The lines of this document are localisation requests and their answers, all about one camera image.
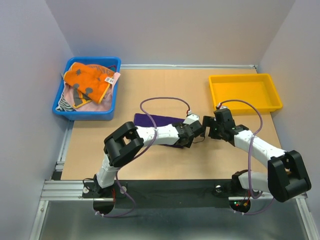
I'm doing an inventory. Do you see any purple towel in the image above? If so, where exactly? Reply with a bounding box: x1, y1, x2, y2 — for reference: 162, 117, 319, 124
133, 113, 187, 150

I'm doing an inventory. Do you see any orange towel with grey spots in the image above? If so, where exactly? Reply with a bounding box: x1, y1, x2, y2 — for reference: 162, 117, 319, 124
63, 62, 116, 104

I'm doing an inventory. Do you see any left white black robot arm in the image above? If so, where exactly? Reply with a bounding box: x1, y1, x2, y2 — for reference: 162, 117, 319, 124
93, 120, 205, 197

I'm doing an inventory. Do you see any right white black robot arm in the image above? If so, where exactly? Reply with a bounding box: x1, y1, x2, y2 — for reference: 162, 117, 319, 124
202, 108, 312, 203

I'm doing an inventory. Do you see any yellow plastic tray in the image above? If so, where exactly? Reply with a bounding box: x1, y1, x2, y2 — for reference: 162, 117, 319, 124
208, 73, 283, 113

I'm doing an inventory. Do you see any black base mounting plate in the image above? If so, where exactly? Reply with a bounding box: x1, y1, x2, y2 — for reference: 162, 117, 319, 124
82, 178, 248, 209

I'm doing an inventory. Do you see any pink towel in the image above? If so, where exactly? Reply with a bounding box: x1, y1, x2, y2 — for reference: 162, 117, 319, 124
61, 72, 121, 112

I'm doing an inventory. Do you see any grey white striped towel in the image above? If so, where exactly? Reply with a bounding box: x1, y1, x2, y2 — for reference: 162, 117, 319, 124
55, 94, 75, 112

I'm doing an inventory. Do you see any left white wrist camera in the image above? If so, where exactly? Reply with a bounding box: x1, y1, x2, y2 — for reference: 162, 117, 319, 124
183, 110, 200, 125

